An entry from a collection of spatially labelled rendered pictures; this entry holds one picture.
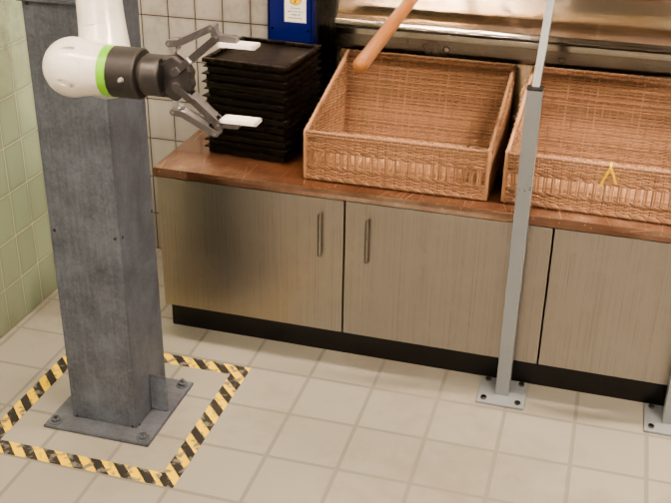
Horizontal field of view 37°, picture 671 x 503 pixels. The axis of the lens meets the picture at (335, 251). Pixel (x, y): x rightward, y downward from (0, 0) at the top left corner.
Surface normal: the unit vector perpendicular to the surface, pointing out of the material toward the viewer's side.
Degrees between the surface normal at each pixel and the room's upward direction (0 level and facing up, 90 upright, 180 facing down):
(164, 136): 90
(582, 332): 90
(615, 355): 90
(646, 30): 70
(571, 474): 0
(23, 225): 90
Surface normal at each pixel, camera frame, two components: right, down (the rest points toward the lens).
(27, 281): 0.96, 0.14
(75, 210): -0.27, 0.43
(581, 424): 0.01, -0.89
